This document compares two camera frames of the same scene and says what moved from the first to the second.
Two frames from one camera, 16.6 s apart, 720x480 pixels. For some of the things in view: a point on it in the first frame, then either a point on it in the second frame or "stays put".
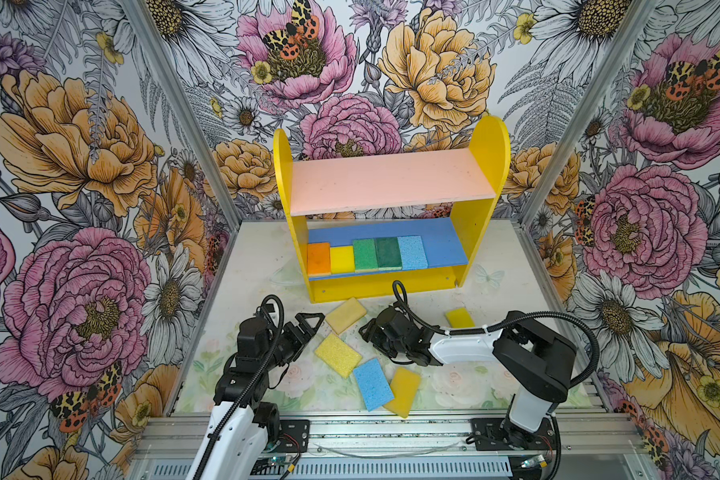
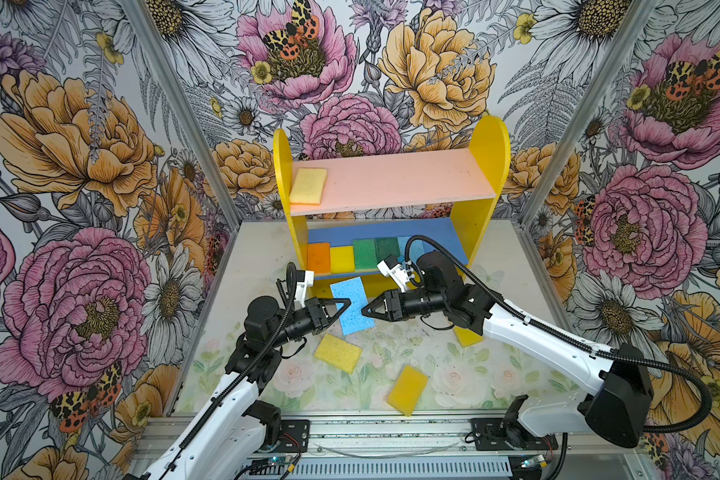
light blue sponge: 413,254 stays put
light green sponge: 365,256 stays put
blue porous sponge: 375,388 → 354,319
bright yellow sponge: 342,259 stays put
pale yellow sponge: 346,314 → 309,186
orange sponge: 319,258 stays put
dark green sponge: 388,254 stays put
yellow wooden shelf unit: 395,227 stays put
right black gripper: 372,333 → 393,301
